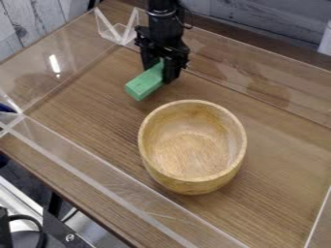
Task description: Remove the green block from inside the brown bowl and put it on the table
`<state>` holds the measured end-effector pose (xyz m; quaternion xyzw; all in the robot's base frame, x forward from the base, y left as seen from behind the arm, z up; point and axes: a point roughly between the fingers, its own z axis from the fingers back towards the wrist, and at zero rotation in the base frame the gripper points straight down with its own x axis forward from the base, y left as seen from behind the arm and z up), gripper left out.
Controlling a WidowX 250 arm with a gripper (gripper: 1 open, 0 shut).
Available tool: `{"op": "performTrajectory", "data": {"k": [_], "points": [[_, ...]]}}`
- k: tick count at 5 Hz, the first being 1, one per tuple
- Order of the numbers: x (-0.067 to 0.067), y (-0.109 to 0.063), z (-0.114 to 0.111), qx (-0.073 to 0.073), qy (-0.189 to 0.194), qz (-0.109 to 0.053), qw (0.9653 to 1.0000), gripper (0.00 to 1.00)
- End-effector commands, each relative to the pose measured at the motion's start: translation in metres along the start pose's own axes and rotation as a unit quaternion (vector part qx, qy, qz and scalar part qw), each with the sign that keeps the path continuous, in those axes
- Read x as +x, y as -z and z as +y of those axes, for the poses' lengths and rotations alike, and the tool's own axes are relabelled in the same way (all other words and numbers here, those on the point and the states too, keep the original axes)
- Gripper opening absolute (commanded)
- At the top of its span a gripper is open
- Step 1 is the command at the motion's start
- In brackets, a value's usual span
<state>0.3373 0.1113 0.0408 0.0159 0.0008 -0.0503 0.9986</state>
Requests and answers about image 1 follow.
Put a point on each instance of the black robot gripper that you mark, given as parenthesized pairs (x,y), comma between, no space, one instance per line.
(159,40)

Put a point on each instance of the green rectangular block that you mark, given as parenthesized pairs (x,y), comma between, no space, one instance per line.
(146,82)

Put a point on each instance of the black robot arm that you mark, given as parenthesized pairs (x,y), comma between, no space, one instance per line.
(165,7)

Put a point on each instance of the light wooden bowl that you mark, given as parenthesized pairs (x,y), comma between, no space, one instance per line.
(193,144)

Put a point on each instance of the white object at right edge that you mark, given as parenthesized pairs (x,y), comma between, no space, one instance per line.
(325,46)

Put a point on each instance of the black table leg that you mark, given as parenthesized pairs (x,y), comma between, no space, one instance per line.
(55,205)

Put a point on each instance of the clear acrylic corner bracket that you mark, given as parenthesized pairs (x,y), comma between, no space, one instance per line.
(118,33)

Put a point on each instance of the clear acrylic tray wall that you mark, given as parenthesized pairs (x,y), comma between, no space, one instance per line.
(72,124)

